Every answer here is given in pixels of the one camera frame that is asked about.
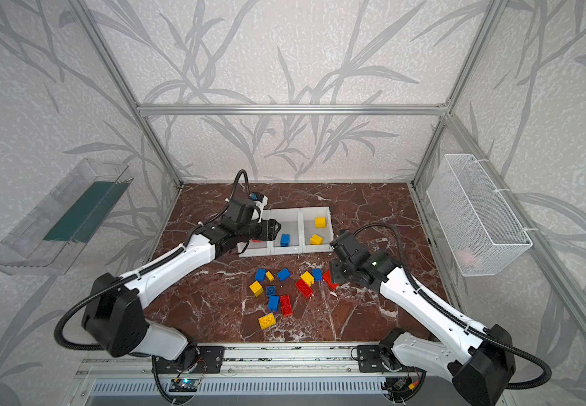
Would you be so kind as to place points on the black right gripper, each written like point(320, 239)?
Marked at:
point(334, 264)

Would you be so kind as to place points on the yellow long lego brick front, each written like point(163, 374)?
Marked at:
point(267, 321)

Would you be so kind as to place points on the white wire mesh basket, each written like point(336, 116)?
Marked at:
point(473, 214)

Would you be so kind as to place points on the white left bin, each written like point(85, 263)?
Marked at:
point(253, 249)

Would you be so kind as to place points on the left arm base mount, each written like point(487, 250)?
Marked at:
point(201, 358)

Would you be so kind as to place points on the white middle bin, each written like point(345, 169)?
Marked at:
point(290, 221)

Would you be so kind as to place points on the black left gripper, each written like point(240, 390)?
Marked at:
point(270, 227)

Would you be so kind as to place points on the aluminium frame rail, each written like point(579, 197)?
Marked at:
point(328, 359)

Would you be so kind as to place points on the long red lego brick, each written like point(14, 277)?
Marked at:
point(286, 306)

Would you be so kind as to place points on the yellow tall lego brick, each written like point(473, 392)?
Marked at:
point(320, 222)

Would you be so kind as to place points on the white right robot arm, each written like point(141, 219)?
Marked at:
point(480, 362)

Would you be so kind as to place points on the yellow square lego brick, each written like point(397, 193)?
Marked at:
point(256, 288)

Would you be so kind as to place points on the pink object in basket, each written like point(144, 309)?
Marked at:
point(467, 258)

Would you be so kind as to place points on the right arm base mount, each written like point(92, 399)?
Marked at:
point(380, 357)

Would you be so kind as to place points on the clear plastic wall tray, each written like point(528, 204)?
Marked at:
point(52, 236)

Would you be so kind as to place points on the green circuit board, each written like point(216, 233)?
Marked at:
point(185, 385)

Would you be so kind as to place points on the white right bin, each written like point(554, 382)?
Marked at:
point(308, 215)

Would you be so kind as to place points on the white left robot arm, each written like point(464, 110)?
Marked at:
point(112, 317)

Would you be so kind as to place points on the white bin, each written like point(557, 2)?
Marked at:
point(290, 221)
point(253, 249)
point(308, 215)

